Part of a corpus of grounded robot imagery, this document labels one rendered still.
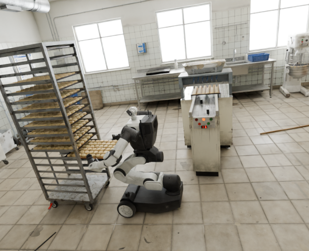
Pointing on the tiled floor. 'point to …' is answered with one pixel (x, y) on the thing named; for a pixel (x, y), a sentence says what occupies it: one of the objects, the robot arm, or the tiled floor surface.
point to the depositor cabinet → (226, 121)
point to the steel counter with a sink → (238, 69)
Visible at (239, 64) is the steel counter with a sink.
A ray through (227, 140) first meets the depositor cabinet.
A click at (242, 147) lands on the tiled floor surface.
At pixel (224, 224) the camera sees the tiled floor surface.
